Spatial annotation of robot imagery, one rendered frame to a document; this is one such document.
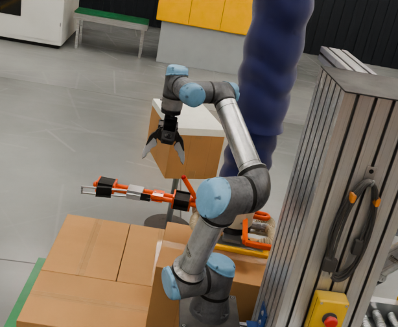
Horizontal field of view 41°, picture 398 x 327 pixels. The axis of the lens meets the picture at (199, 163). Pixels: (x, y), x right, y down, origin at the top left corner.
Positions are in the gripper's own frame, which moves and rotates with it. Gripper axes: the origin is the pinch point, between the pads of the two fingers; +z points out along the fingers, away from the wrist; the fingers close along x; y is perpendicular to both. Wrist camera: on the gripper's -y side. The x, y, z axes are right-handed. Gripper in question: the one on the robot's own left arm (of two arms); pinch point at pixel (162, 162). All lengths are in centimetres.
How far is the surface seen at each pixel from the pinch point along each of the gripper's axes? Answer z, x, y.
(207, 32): 86, -68, 762
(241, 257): 58, -45, 33
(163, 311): 81, -12, 17
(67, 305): 98, 33, 33
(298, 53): -42, -46, 27
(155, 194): 32.7, -0.4, 36.5
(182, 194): 32, -13, 40
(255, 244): 33, -43, 7
